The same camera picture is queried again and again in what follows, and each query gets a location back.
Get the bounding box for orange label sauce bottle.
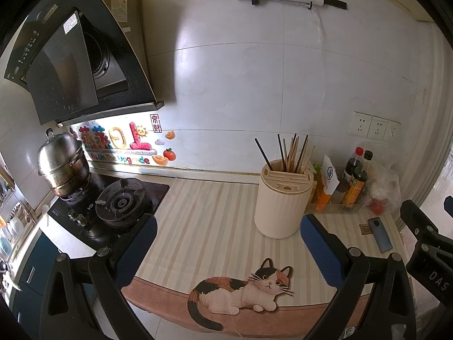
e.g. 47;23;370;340
340;166;369;209

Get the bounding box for stack of pale dishes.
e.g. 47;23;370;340
0;156;38;280

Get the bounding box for striped cat print mat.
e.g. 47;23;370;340
120;175;411;333

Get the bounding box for steel steamer pot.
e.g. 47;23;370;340
37;127;91;199

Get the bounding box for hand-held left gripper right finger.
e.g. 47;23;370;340
301;213;418;340

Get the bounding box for clear plastic bag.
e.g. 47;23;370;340
366;168;404;217

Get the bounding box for colourful wall stickers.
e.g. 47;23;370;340
69;114;178;166

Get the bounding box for red cap dark bottle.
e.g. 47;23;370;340
343;146;365;185

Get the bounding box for orange packet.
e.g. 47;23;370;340
313;180;333;214

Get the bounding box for dark lid jar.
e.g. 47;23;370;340
333;178;351;205

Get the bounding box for blue grey smartphone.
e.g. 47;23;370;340
367;216;394;254

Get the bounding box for white wall socket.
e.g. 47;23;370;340
368;115;390;140
386;120;402;142
349;111;373;138

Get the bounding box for cream round chopstick holder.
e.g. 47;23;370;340
254;169;315;239

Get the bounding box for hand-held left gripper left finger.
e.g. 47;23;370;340
40;213;158;340

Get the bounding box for clear plastic tray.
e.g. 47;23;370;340
305;198;370;216

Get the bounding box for black gas stove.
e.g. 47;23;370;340
47;173;171;252

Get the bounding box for black range hood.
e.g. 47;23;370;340
3;0;165;126

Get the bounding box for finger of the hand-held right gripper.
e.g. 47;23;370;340
401;200;441;241

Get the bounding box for white paper packet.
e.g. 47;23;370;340
321;155;341;196

